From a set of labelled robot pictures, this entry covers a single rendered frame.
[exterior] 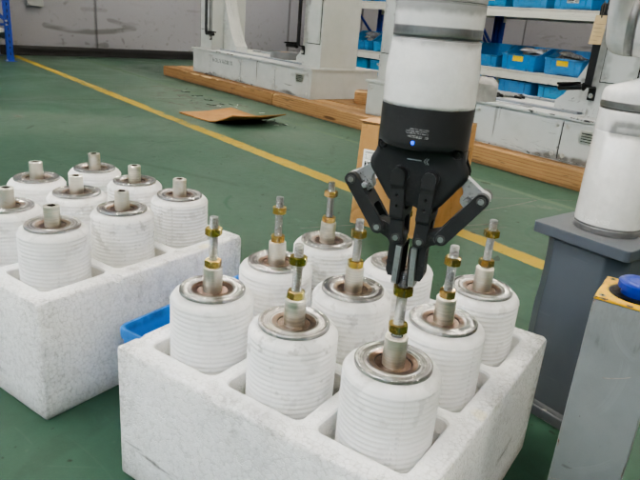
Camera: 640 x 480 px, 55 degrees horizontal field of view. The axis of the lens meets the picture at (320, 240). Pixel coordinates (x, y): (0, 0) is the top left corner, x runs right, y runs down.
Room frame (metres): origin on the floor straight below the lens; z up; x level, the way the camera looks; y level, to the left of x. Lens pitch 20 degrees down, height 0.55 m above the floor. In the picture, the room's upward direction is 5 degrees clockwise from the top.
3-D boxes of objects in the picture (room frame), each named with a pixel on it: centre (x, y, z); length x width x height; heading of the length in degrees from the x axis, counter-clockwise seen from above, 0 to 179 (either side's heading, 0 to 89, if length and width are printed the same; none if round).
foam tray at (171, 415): (0.67, -0.04, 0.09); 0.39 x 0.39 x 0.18; 57
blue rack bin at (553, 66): (5.65, -2.13, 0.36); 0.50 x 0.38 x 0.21; 130
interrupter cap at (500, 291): (0.71, -0.21, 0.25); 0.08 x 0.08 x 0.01
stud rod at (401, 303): (0.51, -0.08, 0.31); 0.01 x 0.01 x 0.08
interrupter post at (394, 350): (0.51, -0.08, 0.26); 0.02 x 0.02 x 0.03
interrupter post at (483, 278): (0.71, -0.21, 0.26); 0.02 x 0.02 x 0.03
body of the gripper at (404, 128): (0.51, -0.08, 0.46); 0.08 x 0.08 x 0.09
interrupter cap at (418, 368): (0.51, -0.08, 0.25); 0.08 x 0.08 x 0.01
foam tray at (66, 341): (0.97, 0.41, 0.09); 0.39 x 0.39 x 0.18; 56
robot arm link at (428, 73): (0.53, -0.09, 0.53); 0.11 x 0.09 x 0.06; 159
